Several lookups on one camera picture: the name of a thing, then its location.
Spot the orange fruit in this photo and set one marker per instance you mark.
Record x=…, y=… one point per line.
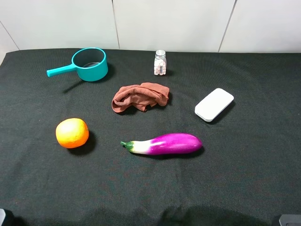
x=72, y=133

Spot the brown crumpled cloth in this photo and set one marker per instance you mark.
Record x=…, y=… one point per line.
x=140, y=96

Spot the purple toy eggplant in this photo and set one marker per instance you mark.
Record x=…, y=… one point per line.
x=174, y=143

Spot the glass jar of pills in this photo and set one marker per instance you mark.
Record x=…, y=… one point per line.
x=160, y=63

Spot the white rectangular box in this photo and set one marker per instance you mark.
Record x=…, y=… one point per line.
x=213, y=104

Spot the black table cloth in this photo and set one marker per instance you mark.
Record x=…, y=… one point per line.
x=247, y=172

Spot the teal saucepan with handle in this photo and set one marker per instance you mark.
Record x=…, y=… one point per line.
x=89, y=63

